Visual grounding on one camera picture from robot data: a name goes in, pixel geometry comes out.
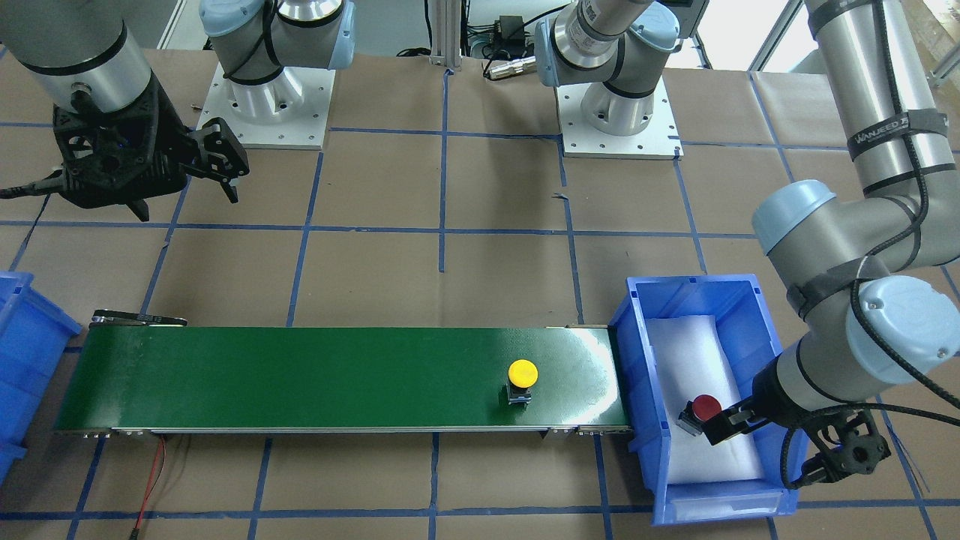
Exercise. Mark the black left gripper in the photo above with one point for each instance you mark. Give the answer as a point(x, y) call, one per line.
point(772, 395)

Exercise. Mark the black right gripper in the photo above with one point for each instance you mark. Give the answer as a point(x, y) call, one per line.
point(170, 144)

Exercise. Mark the red push button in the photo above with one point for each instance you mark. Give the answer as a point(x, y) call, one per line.
point(695, 414)

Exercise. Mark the yellow push button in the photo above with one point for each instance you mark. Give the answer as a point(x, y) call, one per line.
point(522, 375)

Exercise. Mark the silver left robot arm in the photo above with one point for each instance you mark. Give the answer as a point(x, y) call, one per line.
point(845, 265)

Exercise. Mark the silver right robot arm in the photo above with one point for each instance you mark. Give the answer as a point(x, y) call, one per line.
point(86, 49)

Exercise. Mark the blue plastic bin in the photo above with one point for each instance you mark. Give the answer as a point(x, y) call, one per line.
point(34, 333)
point(699, 341)

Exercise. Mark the green conveyor belt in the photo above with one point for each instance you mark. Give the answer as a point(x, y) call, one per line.
point(272, 380)

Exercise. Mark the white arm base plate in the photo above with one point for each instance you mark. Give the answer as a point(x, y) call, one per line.
point(596, 123)
point(289, 112)

